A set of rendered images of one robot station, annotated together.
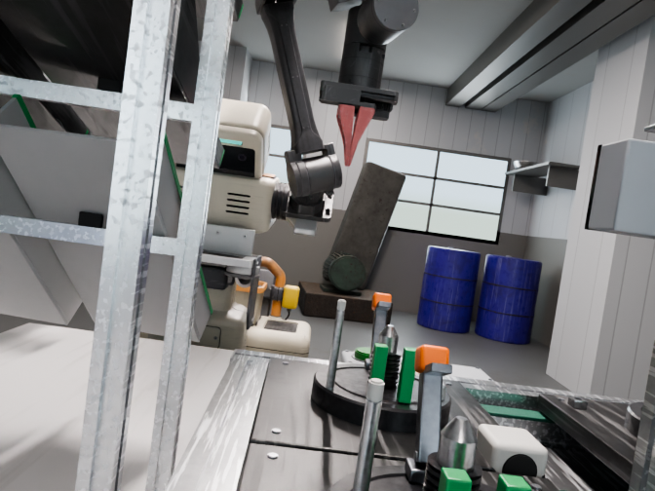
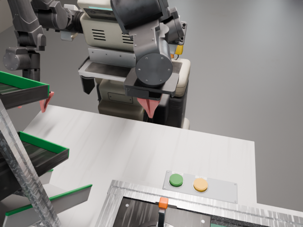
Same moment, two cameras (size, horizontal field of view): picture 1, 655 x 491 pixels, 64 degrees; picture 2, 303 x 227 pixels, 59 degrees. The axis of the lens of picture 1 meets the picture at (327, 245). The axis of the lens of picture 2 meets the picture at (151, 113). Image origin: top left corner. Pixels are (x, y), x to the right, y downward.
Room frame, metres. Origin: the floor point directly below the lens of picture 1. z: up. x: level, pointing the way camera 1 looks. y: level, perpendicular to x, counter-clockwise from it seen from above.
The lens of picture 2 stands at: (0.30, -0.13, 1.62)
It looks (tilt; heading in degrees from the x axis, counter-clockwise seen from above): 42 degrees down; 16
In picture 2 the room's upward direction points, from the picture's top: straight up
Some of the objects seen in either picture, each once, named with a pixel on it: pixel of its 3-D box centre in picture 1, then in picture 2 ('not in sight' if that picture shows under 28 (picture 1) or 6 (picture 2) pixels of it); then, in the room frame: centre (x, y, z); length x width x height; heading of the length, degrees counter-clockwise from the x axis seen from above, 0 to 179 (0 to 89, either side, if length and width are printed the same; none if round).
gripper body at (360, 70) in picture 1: (360, 78); (152, 70); (0.72, -0.01, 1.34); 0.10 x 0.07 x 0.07; 92
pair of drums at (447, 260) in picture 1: (478, 292); not in sight; (6.53, -1.93, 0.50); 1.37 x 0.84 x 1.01; 91
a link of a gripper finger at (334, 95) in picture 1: (343, 130); (146, 98); (0.72, 0.00, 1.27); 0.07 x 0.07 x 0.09; 2
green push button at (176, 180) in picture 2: (367, 358); (176, 180); (0.74, -0.08, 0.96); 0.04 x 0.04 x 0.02
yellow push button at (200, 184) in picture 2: not in sight; (200, 185); (0.74, -0.15, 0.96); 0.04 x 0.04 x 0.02
